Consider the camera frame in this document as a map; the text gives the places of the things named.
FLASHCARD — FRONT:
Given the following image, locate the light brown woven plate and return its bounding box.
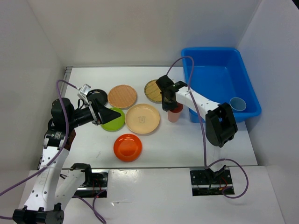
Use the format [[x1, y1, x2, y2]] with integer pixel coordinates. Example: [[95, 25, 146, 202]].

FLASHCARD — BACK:
[[107, 84, 137, 109]]

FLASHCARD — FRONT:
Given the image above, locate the black round plate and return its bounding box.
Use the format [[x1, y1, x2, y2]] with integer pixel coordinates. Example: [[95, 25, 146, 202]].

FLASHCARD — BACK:
[[86, 89, 108, 105]]

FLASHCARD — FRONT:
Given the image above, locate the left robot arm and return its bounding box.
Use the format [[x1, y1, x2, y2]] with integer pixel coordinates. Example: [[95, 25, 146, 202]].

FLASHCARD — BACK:
[[13, 98, 121, 224]]

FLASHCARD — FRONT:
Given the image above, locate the blue plastic bin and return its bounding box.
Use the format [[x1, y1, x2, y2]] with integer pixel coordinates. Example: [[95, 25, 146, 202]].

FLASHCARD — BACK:
[[181, 47, 261, 123]]

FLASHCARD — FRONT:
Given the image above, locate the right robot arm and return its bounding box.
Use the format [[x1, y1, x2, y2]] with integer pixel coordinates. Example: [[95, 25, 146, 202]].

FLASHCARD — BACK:
[[156, 75, 238, 148]]

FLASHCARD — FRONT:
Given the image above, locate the bamboo pattern round plate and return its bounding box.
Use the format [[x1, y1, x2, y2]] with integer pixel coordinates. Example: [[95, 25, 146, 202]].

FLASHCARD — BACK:
[[144, 79, 162, 103]]

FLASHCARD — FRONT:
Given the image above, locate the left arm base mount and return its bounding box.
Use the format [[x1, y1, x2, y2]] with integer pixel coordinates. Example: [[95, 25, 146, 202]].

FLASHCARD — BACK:
[[75, 169, 109, 198]]

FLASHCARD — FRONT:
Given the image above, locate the green round plate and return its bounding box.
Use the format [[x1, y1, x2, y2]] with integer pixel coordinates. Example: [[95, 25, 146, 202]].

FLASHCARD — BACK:
[[101, 107, 125, 132]]

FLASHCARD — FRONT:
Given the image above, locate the beige round plate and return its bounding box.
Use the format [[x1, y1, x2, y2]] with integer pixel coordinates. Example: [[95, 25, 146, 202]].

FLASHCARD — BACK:
[[125, 104, 160, 134]]

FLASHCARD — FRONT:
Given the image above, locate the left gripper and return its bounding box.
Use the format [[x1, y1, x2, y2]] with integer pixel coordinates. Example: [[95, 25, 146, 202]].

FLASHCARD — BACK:
[[68, 98, 121, 128]]

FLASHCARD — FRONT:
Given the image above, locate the blue plastic cup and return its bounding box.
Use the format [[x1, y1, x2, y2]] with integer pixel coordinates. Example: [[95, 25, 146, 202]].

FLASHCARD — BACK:
[[229, 97, 247, 112]]

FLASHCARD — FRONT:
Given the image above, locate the orange round plate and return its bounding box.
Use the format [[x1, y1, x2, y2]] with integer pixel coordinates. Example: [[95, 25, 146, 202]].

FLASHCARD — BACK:
[[113, 133, 142, 162]]

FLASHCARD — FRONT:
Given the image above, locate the pink plastic cup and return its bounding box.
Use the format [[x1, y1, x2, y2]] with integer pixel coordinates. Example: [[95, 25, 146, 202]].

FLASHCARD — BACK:
[[168, 104, 183, 123]]

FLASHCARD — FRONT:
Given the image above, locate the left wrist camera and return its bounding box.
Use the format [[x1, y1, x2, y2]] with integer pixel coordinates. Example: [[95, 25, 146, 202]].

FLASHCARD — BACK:
[[78, 84, 91, 99]]

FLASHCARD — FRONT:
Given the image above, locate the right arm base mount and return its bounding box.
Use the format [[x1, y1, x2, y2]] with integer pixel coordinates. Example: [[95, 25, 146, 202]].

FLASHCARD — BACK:
[[190, 169, 235, 196]]

